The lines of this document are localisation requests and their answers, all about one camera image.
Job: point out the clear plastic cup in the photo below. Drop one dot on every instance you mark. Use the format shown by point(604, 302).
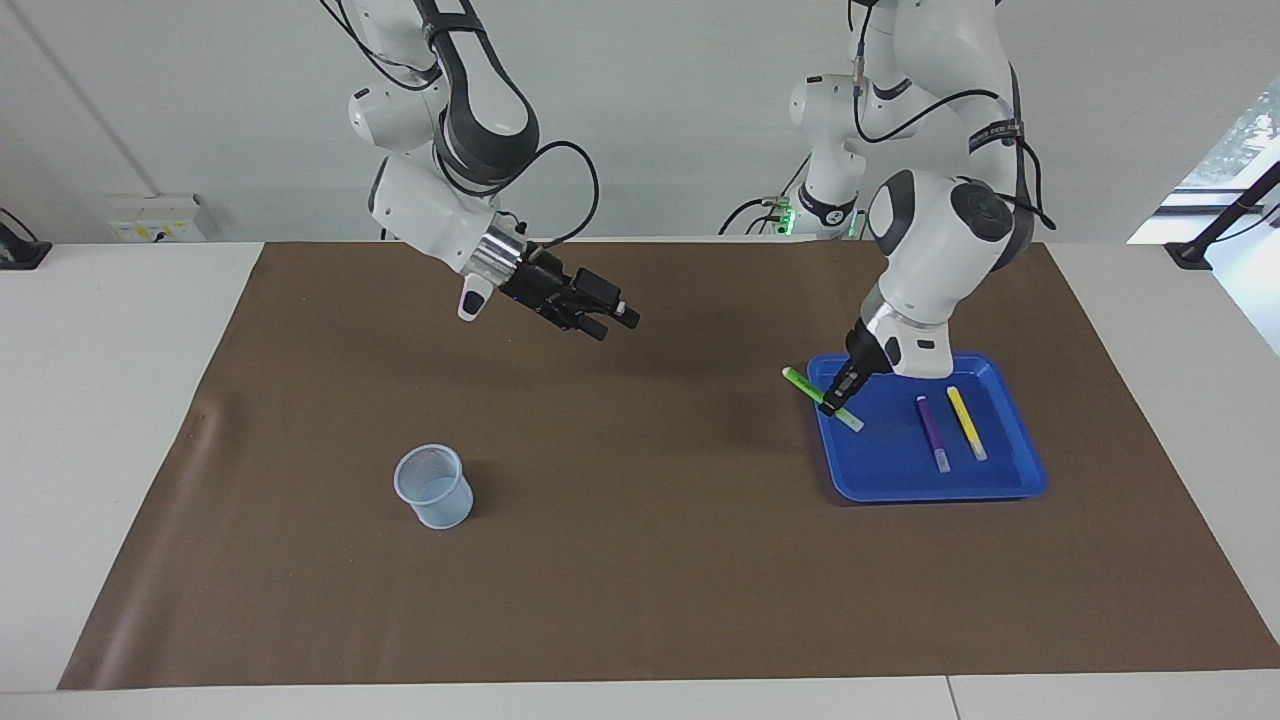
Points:
point(435, 500)

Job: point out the blue plastic tray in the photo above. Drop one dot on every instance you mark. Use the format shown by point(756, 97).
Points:
point(890, 465)

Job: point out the white wall outlet box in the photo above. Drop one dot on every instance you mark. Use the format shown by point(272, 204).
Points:
point(155, 220)

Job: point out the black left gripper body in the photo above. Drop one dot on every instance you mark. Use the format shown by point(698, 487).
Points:
point(868, 348)

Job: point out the green marker pen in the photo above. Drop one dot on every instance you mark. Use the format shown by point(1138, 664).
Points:
point(800, 382)

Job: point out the brown table mat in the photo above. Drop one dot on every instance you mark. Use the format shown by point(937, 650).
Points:
point(640, 560)

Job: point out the black table clamp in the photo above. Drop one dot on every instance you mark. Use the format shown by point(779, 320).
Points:
point(20, 252)

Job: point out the yellow marker pen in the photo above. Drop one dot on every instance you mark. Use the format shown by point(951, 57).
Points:
point(967, 423)

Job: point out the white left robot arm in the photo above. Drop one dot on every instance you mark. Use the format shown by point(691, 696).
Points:
point(930, 230)

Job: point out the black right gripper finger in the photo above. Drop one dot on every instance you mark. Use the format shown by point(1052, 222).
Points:
point(592, 327)
point(605, 297)

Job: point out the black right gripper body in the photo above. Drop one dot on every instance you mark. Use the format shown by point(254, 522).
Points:
point(545, 288)

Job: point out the black camera stand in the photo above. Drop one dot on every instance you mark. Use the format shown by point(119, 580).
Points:
point(1225, 215)

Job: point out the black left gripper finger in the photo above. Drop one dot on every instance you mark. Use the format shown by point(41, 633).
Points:
point(836, 398)
point(859, 382)

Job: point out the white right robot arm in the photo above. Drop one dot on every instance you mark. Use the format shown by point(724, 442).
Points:
point(430, 200)

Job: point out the purple marker pen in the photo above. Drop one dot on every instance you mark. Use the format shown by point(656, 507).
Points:
point(932, 432)

